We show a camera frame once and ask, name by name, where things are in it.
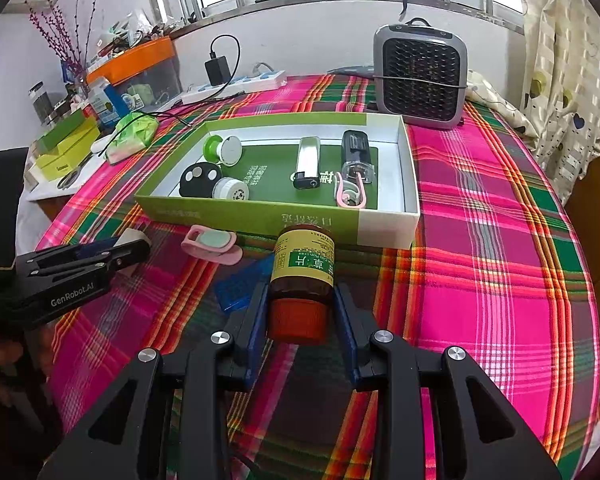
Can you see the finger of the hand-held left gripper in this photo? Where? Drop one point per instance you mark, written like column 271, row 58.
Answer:
column 80, row 252
column 70, row 295

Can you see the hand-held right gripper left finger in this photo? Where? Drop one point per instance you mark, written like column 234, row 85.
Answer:
column 255, row 320

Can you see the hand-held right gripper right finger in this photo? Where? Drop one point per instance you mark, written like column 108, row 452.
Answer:
column 345, row 330

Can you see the brown bottle with red cap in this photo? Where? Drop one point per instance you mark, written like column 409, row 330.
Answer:
column 300, row 270

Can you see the green cardboard box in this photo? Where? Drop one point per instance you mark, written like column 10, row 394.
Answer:
column 205, row 217

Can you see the plain pink clip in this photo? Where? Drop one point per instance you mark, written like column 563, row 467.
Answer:
column 341, row 196

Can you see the black round remote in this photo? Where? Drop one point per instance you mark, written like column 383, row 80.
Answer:
column 200, row 186

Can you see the blue card reader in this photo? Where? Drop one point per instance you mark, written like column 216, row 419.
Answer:
column 240, row 285

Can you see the white side table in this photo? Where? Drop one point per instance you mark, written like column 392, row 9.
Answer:
column 45, row 197

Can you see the pink clip with green pad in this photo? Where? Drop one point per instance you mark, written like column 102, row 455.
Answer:
column 230, row 255

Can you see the scissors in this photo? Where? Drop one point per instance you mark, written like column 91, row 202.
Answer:
column 70, row 180

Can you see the yellow-green flat box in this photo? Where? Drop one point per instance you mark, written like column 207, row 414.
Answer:
column 70, row 157

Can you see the dark green flat box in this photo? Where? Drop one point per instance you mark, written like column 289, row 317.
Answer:
column 62, row 130

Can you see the glass jar with dark lid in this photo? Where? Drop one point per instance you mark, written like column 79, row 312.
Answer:
column 39, row 102

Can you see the green tissue packet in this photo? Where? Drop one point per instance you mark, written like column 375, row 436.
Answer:
column 130, row 135

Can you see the blue box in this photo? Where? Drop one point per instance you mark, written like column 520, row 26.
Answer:
column 105, row 102

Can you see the pink plaid blanket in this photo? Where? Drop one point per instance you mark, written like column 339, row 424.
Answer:
column 480, row 260

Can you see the green and white spool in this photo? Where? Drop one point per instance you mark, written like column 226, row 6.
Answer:
column 212, row 147

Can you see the silver and black lighter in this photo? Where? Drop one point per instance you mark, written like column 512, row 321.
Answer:
column 307, row 157

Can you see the purple flower branches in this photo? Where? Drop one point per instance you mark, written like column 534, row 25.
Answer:
column 62, row 35

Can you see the black device with clear end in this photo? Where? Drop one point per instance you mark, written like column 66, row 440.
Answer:
column 355, row 150

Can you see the orange lidded storage bin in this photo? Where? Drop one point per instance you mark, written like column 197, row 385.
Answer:
column 140, row 55

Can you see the black power adapter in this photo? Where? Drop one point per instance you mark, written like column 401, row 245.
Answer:
column 217, row 70

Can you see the white power strip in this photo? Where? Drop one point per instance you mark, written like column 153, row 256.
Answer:
column 260, row 80

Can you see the grey flat object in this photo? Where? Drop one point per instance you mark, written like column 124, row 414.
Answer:
column 350, row 69

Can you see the grey space heater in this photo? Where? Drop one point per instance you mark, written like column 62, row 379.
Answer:
column 420, row 75

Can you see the patterned curtain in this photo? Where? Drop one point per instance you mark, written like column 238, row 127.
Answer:
column 555, row 85

